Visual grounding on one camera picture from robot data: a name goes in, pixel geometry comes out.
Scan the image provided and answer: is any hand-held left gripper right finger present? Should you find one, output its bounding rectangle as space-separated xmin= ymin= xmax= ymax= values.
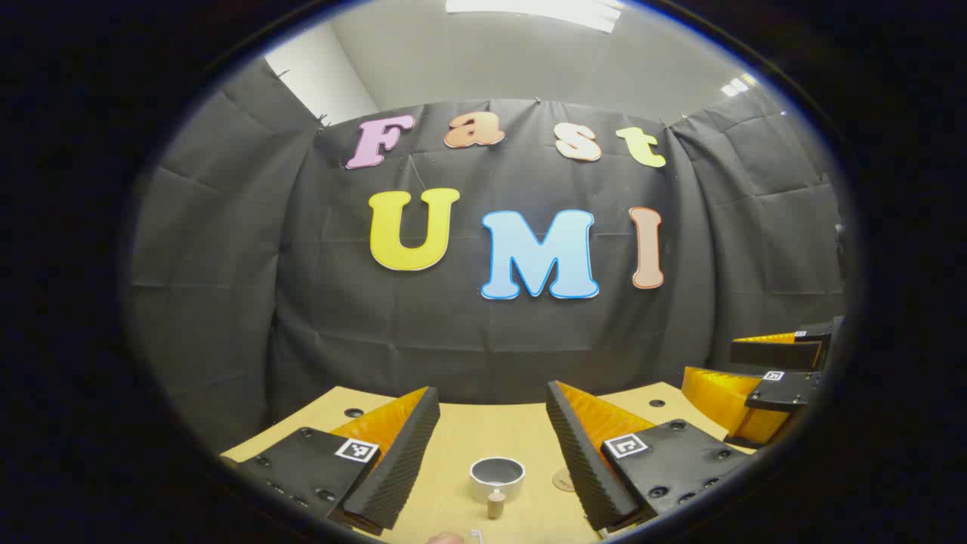
xmin=544 ymin=379 xmax=758 ymax=532

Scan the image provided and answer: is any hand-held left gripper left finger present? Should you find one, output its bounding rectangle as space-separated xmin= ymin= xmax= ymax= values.
xmin=219 ymin=385 xmax=441 ymax=531

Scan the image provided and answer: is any light wooden desktop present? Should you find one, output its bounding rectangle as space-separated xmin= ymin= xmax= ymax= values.
xmin=221 ymin=384 xmax=756 ymax=544

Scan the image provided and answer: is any white cup with wooden handle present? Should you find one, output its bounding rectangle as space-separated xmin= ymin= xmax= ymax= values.
xmin=468 ymin=456 xmax=526 ymax=521

